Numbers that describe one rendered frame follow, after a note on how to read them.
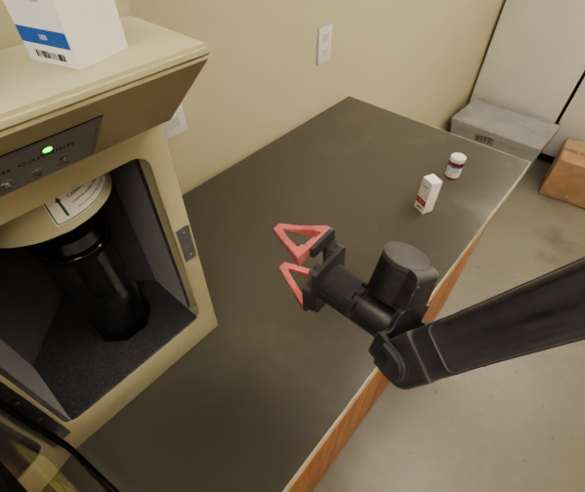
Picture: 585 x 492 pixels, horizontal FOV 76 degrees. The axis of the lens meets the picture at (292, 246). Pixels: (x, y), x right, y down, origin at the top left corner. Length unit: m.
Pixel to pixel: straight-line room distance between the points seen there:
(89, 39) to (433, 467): 1.67
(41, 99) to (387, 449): 1.61
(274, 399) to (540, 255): 2.11
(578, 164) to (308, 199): 2.17
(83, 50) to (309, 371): 0.61
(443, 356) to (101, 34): 0.41
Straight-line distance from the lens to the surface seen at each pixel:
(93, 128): 0.35
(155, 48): 0.35
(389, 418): 1.75
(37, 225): 0.50
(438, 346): 0.42
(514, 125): 3.06
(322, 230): 0.50
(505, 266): 2.43
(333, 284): 0.50
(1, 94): 0.32
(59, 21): 0.32
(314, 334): 0.78
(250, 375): 0.75
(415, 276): 0.44
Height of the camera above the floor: 1.62
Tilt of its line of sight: 47 degrees down
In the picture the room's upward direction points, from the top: straight up
